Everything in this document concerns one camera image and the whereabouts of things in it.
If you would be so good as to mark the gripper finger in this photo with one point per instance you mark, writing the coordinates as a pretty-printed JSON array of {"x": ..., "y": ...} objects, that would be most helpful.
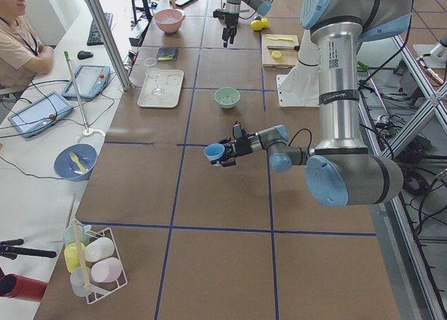
[
  {"x": 224, "y": 160},
  {"x": 232, "y": 33},
  {"x": 225, "y": 36},
  {"x": 226, "y": 141}
]

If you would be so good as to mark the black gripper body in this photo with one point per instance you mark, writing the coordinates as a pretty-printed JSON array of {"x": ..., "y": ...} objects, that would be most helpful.
[
  {"x": 230, "y": 19},
  {"x": 243, "y": 148}
]

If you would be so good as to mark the light blue cup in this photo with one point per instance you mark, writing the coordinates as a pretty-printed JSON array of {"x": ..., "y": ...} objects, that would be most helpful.
[{"x": 214, "y": 151}]

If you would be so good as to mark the green bowl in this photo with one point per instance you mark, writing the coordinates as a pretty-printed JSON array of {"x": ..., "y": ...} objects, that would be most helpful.
[{"x": 227, "y": 91}]

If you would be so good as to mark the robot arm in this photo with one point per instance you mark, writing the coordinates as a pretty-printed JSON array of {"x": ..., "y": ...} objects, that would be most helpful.
[
  {"x": 339, "y": 171},
  {"x": 261, "y": 7}
]

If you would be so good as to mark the clear ice cubes in bowl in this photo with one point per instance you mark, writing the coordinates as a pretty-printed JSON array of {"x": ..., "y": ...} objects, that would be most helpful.
[{"x": 227, "y": 99}]

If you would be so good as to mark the pink bowl with ice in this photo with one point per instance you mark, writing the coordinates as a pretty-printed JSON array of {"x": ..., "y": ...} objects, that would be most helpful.
[{"x": 169, "y": 20}]

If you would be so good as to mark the blue bowl with fork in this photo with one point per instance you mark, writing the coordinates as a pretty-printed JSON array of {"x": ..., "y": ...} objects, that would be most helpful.
[{"x": 76, "y": 162}]

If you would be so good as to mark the yellow lemon front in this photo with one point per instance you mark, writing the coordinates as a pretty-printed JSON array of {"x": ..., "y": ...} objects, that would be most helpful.
[{"x": 257, "y": 25}]

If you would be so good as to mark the yellow lemon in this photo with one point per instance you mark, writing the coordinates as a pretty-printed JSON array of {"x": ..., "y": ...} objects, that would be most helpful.
[
  {"x": 257, "y": 25},
  {"x": 265, "y": 22}
]

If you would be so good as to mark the yellow lemon rear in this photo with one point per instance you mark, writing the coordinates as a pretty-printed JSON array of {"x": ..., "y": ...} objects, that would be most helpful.
[{"x": 265, "y": 22}]

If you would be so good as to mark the lemon half slice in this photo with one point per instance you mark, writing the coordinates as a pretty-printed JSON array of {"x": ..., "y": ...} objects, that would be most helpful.
[{"x": 276, "y": 54}]

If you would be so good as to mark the yellow plastic knife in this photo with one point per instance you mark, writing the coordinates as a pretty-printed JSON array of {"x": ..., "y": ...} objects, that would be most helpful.
[{"x": 275, "y": 38}]

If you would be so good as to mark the bamboo cutting board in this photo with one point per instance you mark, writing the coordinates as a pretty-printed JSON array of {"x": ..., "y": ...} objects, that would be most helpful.
[{"x": 288, "y": 59}]

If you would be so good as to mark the grey folded cloth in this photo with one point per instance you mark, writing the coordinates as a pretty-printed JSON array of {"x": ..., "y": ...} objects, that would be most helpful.
[{"x": 167, "y": 54}]

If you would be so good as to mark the steel muddler black tip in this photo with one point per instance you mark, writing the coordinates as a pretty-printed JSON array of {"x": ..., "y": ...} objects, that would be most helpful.
[{"x": 284, "y": 47}]

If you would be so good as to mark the glass petri dish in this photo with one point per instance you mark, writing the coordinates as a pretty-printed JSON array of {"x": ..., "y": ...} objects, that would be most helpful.
[{"x": 150, "y": 62}]

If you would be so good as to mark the cream bear tray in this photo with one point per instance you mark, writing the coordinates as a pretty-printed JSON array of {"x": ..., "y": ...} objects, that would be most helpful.
[{"x": 171, "y": 81}]

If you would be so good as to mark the clear wine glass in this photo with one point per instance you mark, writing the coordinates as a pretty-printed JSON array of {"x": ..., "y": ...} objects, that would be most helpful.
[{"x": 154, "y": 74}]

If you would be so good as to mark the far teach pendant tablet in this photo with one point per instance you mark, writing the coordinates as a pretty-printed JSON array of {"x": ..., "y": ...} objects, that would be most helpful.
[{"x": 91, "y": 80}]

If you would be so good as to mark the teach pendant tablet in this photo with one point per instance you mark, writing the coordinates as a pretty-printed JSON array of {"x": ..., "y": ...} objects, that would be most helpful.
[
  {"x": 41, "y": 114},
  {"x": 91, "y": 80}
]

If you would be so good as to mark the black computer mouse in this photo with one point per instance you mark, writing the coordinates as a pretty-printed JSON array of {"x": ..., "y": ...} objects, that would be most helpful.
[{"x": 84, "y": 54}]

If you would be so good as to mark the rod with green tip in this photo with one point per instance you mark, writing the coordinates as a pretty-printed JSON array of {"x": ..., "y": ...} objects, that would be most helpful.
[{"x": 88, "y": 131}]

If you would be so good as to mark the near teach pendant tablet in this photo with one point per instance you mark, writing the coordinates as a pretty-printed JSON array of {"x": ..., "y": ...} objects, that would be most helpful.
[{"x": 41, "y": 114}]

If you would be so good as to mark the seated person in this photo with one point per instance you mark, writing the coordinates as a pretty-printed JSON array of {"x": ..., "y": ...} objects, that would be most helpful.
[{"x": 23, "y": 55}]

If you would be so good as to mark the black tripod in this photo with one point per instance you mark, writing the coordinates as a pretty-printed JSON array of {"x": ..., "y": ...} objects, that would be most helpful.
[{"x": 11, "y": 249}]

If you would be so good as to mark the red cylinder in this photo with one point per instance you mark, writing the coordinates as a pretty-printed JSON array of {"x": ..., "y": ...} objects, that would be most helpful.
[{"x": 22, "y": 288}]

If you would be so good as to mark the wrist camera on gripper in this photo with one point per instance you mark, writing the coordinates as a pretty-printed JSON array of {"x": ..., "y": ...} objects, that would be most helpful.
[
  {"x": 218, "y": 13},
  {"x": 238, "y": 131}
]

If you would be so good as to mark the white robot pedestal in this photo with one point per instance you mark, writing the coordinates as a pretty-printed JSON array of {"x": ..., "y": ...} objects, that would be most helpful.
[{"x": 299, "y": 88}]

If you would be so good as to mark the aluminium frame post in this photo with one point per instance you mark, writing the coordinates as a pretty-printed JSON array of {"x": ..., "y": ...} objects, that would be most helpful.
[{"x": 97, "y": 14}]

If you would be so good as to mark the white wire cup rack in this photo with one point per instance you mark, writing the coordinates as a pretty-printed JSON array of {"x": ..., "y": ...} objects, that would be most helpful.
[{"x": 93, "y": 261}]

